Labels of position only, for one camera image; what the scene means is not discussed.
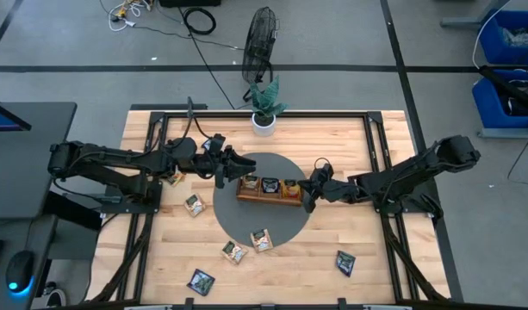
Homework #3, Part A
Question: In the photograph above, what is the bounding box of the black computer mouse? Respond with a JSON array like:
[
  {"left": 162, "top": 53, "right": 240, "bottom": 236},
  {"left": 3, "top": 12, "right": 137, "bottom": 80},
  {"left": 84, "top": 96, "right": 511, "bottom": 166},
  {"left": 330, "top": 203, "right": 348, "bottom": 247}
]
[{"left": 5, "top": 250, "right": 35, "bottom": 295}]

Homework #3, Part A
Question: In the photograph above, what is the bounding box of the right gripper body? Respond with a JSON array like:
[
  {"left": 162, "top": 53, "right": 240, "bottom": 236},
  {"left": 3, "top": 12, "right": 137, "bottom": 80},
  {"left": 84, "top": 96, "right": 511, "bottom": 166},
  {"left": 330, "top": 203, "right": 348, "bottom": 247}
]
[{"left": 303, "top": 174, "right": 358, "bottom": 214}]

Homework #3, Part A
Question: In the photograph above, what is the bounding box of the white and yellow cable bundle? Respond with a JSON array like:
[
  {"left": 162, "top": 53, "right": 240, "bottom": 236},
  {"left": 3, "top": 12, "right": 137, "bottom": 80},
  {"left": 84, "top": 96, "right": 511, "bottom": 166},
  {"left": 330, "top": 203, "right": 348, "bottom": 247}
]
[{"left": 107, "top": 0, "right": 152, "bottom": 32}]

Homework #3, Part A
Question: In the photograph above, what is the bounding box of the orange tea packet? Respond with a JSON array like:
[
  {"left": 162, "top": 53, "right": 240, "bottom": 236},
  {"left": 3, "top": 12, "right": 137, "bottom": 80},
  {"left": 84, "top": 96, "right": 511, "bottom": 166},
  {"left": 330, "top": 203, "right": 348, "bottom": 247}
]
[{"left": 282, "top": 178, "right": 301, "bottom": 200}]

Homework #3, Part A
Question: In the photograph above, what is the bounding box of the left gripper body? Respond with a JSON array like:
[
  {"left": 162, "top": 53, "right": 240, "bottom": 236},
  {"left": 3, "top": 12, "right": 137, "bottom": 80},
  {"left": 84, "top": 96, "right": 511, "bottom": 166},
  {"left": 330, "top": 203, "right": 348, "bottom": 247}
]
[{"left": 202, "top": 148, "right": 239, "bottom": 189}]

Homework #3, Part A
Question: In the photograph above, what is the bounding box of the long black floor cable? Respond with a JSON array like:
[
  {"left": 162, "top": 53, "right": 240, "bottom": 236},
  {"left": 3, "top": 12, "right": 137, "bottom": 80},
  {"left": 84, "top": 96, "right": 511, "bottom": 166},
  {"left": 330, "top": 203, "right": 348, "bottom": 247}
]
[{"left": 134, "top": 23, "right": 245, "bottom": 111}]

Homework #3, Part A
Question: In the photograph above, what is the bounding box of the grey desk leg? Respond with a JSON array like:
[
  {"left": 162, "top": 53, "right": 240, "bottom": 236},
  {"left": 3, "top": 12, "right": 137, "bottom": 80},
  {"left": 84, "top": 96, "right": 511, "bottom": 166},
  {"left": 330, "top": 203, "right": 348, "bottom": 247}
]
[{"left": 439, "top": 0, "right": 501, "bottom": 29}]

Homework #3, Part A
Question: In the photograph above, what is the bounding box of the black floor fan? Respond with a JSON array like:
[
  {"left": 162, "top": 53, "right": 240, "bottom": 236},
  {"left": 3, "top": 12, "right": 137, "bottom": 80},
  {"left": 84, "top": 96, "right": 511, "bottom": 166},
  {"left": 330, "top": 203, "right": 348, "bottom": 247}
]
[{"left": 240, "top": 6, "right": 278, "bottom": 102}]

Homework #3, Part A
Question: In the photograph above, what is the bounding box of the wooden tea box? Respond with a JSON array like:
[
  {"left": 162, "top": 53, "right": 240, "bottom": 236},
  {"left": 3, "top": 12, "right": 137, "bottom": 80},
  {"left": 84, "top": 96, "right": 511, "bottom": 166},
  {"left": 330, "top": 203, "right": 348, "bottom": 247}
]
[{"left": 236, "top": 174, "right": 305, "bottom": 208}]

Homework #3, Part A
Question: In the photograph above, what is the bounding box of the black aluminium table frame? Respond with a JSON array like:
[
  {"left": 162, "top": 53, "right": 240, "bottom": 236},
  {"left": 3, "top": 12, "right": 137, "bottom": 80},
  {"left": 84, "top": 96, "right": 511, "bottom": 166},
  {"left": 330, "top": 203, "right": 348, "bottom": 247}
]
[{"left": 89, "top": 109, "right": 450, "bottom": 305}]

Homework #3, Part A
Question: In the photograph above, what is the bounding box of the round grey woven mat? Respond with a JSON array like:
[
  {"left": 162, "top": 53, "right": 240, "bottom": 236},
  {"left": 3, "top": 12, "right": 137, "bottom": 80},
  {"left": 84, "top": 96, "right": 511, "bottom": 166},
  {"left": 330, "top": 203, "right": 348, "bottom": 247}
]
[{"left": 212, "top": 152, "right": 312, "bottom": 249}]

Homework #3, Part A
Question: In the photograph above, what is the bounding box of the green snake plant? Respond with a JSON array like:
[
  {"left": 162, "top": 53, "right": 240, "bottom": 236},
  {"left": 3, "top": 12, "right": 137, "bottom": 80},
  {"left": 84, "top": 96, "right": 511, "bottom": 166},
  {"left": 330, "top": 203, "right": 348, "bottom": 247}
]
[{"left": 249, "top": 75, "right": 289, "bottom": 124}]

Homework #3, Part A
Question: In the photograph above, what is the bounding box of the blue storage bin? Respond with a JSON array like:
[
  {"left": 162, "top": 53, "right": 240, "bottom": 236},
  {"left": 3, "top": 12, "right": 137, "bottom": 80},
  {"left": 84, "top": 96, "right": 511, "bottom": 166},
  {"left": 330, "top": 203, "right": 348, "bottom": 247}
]
[
  {"left": 472, "top": 68, "right": 528, "bottom": 129},
  {"left": 478, "top": 9, "right": 528, "bottom": 65}
]

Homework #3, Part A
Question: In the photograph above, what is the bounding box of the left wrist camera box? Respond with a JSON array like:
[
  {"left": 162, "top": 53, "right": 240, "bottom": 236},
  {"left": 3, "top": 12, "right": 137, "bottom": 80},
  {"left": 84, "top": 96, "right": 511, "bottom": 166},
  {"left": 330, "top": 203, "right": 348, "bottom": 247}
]
[{"left": 209, "top": 133, "right": 227, "bottom": 152}]

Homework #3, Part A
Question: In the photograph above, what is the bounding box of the white plant pot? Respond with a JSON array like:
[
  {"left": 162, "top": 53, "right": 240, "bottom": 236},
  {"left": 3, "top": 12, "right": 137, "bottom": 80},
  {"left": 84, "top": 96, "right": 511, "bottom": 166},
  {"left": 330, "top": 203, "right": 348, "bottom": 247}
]
[{"left": 251, "top": 112, "right": 276, "bottom": 138}]

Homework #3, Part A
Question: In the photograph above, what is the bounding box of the coiled black cable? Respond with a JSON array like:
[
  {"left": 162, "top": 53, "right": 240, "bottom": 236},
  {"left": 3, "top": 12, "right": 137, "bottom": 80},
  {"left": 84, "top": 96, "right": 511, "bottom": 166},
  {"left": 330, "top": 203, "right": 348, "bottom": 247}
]
[{"left": 182, "top": 7, "right": 217, "bottom": 35}]

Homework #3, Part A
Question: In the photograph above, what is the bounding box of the black desk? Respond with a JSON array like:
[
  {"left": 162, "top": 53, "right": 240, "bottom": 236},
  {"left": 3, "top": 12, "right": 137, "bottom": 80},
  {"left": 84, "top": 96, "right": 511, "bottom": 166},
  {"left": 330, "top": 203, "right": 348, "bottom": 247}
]
[{"left": 0, "top": 102, "right": 78, "bottom": 220}]

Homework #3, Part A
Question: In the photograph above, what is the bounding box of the black bar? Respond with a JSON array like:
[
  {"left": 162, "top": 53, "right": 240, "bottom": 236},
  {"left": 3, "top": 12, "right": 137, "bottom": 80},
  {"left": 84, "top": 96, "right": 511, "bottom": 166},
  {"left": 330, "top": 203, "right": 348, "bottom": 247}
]
[{"left": 478, "top": 64, "right": 528, "bottom": 111}]

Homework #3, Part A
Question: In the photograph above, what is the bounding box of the black power strip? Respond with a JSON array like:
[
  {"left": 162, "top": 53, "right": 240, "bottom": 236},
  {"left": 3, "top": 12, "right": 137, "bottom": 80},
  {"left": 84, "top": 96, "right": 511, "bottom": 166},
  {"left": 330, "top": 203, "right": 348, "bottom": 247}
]
[{"left": 158, "top": 0, "right": 221, "bottom": 8}]

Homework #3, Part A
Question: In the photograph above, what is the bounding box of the blue lit screen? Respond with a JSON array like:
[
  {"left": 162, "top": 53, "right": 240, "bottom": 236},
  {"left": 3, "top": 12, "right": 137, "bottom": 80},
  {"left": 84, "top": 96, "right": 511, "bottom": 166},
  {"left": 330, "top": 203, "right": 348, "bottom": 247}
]
[{"left": 0, "top": 98, "right": 32, "bottom": 133}]

